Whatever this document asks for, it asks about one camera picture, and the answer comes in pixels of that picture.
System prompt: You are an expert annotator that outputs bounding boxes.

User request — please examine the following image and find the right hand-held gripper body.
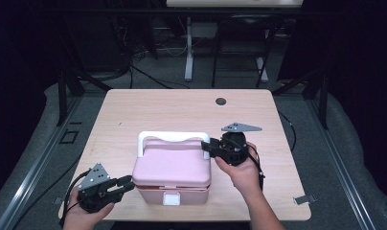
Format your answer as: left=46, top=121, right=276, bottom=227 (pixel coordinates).
left=218, top=122, right=263, bottom=167

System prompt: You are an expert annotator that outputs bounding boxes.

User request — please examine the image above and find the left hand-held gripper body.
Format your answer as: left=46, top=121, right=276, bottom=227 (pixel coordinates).
left=77, top=163, right=117, bottom=214

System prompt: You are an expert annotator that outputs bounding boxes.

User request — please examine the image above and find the pink storage box white handle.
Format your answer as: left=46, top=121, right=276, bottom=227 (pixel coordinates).
left=131, top=130, right=213, bottom=206

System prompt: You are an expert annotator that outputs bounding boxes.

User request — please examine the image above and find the person's left hand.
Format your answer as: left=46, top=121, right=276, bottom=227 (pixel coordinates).
left=62, top=188, right=115, bottom=230

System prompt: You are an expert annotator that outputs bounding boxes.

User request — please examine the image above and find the person's right hand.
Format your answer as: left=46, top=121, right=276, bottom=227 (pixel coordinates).
left=215, top=143, right=262, bottom=200

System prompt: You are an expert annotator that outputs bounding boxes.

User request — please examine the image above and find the white desk leg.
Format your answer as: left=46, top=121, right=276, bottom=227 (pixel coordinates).
left=184, top=16, right=194, bottom=82

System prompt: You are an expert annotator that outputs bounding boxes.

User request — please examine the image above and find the black metal stand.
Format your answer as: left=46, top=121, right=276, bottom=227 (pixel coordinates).
left=271, top=68, right=330, bottom=130
left=52, top=63, right=113, bottom=127

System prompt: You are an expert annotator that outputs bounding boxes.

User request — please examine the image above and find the black chair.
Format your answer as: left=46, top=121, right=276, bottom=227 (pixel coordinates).
left=211, top=13, right=284, bottom=89

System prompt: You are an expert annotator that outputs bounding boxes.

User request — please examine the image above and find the left hand-held gripper cable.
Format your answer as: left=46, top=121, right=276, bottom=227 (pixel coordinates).
left=59, top=171, right=91, bottom=228

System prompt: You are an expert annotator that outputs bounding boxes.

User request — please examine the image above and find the hand-held gripper cable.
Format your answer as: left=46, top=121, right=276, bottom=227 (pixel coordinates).
left=59, top=171, right=91, bottom=228
left=236, top=140, right=266, bottom=193

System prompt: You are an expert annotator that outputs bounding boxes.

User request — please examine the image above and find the right hand-held gripper cable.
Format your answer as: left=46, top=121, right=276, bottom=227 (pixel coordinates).
left=236, top=140, right=266, bottom=193

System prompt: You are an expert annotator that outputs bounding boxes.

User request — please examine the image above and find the black floor cable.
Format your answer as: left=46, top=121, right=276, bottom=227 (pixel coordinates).
left=277, top=109, right=297, bottom=152
left=11, top=153, right=84, bottom=230
left=129, top=63, right=191, bottom=90

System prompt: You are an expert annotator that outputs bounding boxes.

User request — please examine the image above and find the metal floor rail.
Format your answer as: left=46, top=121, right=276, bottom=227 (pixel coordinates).
left=0, top=95, right=82, bottom=230
left=305, top=99, right=377, bottom=230

